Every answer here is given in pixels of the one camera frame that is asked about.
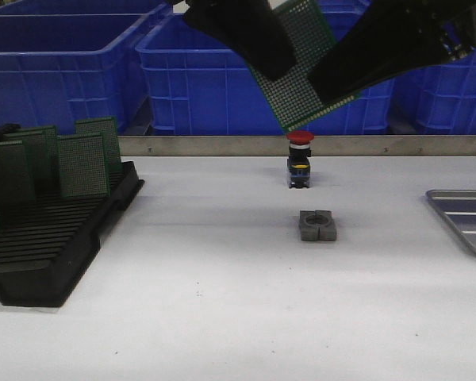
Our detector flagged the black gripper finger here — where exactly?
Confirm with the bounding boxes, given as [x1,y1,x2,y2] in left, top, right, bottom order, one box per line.
[308,1,476,103]
[183,0,297,81]

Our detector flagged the green perforated circuit board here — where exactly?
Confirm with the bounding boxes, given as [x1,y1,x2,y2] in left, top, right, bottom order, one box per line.
[249,1,361,133]

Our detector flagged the green board rear rack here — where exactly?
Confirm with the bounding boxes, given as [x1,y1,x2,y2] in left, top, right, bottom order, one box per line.
[75,116,122,173]

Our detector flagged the silver metal tray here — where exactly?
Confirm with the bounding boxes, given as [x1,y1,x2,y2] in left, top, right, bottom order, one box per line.
[426,190,476,255]

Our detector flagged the green board back left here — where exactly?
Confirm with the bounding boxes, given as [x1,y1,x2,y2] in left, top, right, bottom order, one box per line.
[4,125,58,194]

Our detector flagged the green board middle left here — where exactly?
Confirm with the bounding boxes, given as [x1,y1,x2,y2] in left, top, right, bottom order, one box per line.
[0,140,36,207]

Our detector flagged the black slotted board rack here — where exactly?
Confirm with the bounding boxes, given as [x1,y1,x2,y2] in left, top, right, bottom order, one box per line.
[0,161,144,308]

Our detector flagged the blue crate right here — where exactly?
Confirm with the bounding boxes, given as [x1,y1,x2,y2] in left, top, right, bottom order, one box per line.
[392,50,476,135]

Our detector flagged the blue crate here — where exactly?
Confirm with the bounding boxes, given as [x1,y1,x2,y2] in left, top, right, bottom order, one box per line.
[0,14,149,134]
[0,0,173,15]
[136,11,394,136]
[392,50,476,135]

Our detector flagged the blue crate centre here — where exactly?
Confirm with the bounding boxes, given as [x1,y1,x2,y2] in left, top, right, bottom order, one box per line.
[136,11,394,136]

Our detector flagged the red emergency stop button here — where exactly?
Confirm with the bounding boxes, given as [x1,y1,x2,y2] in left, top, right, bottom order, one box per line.
[286,130,314,189]

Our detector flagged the blue crate rear left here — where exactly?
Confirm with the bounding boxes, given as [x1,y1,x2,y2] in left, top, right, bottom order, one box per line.
[0,0,173,15]

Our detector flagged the grey metal pipe clamp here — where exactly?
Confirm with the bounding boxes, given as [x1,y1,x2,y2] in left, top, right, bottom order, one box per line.
[298,210,337,242]

